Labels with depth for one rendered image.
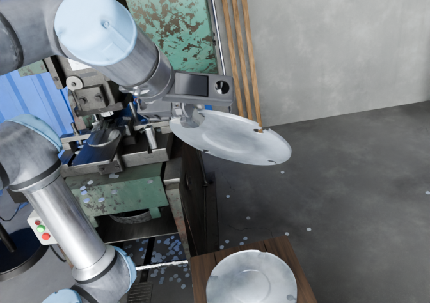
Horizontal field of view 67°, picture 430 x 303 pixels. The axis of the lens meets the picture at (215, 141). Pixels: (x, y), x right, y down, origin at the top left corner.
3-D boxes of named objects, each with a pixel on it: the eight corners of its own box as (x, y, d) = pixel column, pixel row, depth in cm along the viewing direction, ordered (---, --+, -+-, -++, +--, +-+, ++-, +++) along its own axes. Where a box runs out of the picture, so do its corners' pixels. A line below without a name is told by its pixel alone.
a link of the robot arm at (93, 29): (66, -28, 36) (127, -11, 33) (121, 28, 46) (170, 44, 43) (32, 35, 35) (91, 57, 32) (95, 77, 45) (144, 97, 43)
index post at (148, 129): (157, 147, 126) (151, 126, 121) (150, 149, 126) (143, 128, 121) (158, 144, 128) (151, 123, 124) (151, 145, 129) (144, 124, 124)
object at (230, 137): (247, 170, 94) (247, 167, 94) (318, 156, 69) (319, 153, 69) (154, 131, 84) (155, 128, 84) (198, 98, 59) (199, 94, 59)
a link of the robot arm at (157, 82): (162, 34, 44) (157, 90, 42) (175, 50, 48) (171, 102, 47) (112, 39, 46) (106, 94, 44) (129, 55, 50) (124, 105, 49)
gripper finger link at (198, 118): (180, 120, 69) (162, 104, 61) (207, 119, 67) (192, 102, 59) (179, 134, 68) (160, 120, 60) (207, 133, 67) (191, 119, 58)
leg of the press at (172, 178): (222, 297, 145) (177, 118, 100) (197, 300, 146) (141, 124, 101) (215, 174, 225) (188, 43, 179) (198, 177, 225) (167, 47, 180)
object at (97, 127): (130, 135, 133) (127, 124, 131) (95, 140, 134) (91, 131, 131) (134, 124, 141) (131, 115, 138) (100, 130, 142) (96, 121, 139)
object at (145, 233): (185, 232, 141) (184, 231, 141) (88, 246, 143) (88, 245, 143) (188, 174, 177) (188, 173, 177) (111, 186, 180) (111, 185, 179)
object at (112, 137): (123, 190, 116) (110, 158, 109) (84, 195, 117) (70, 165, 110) (135, 152, 137) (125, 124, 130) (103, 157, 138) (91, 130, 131)
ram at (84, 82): (114, 108, 118) (84, 24, 104) (73, 115, 119) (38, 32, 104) (123, 91, 133) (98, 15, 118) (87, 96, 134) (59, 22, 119)
